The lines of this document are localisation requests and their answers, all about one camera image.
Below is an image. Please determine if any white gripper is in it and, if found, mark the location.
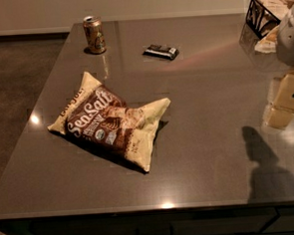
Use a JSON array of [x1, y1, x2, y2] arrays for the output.
[[264, 4, 294, 129]]

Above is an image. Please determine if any brown sea salt chip bag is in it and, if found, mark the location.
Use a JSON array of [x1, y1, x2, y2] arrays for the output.
[[48, 73, 170, 171]]

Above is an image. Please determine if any dark table drawer front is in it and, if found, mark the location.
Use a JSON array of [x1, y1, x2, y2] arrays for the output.
[[136, 207, 277, 235]]

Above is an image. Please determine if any black snack bar wrapper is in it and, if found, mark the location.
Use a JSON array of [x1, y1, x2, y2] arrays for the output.
[[144, 44, 179, 61]]

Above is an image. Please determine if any gold soda can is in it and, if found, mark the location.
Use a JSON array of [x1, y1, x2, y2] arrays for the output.
[[83, 15, 106, 54]]

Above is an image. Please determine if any black wire napkin basket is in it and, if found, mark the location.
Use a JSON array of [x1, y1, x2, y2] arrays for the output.
[[246, 0, 294, 54]]

